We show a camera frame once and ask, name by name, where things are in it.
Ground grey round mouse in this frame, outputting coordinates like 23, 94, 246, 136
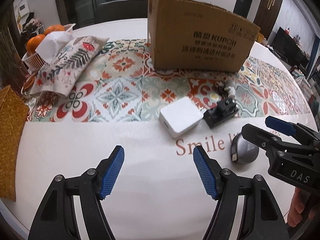
231, 133, 259, 165

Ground black television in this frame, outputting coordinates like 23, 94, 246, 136
271, 27, 309, 68

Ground brown cardboard box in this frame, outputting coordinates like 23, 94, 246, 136
148, 0, 260, 73

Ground woven straw box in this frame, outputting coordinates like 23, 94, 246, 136
0, 86, 29, 202

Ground patterned table runner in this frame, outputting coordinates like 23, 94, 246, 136
28, 40, 311, 122

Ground person's right hand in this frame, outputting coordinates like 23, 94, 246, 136
287, 187, 305, 228

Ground orange fruit middle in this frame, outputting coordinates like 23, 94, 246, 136
43, 24, 65, 36

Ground orange fruit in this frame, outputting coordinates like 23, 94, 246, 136
43, 24, 65, 36
26, 34, 46, 54

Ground black clip gadget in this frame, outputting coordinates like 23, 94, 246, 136
203, 98, 239, 129

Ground white fruit basket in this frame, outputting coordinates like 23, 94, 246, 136
22, 23, 76, 70

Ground white tissue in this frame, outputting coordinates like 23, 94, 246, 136
36, 31, 74, 63

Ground orange fruit front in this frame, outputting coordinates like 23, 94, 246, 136
26, 34, 46, 54

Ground floral fabric tissue cover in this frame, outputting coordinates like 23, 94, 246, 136
30, 36, 108, 98

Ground dark wooden door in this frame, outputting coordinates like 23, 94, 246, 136
253, 0, 283, 39

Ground white figurine keychain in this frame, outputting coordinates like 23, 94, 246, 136
215, 80, 236, 101

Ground white shelf rack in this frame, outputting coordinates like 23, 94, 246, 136
20, 12, 44, 41

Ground dark dining chair left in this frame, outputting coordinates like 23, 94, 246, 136
94, 0, 148, 24

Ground white power adapter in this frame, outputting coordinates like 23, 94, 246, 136
159, 96, 203, 139

